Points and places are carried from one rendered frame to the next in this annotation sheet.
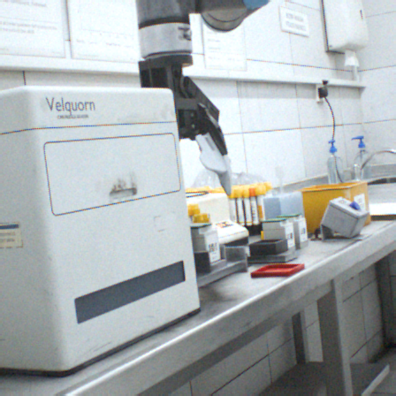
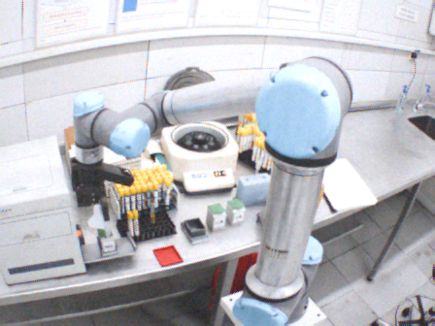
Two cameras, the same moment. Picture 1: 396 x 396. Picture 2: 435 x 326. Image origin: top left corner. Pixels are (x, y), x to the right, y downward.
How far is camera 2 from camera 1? 1.02 m
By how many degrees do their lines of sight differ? 40
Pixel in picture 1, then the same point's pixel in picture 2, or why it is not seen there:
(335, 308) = (226, 267)
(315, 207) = not seen: hidden behind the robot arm
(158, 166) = (54, 226)
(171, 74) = (82, 172)
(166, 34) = (79, 152)
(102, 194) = (17, 239)
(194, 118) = (95, 195)
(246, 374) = not seen: hidden behind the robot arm
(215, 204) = (218, 160)
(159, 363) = (41, 295)
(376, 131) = not seen: outside the picture
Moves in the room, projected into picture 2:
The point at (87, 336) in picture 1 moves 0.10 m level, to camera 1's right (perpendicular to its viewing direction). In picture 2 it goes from (15, 277) to (34, 298)
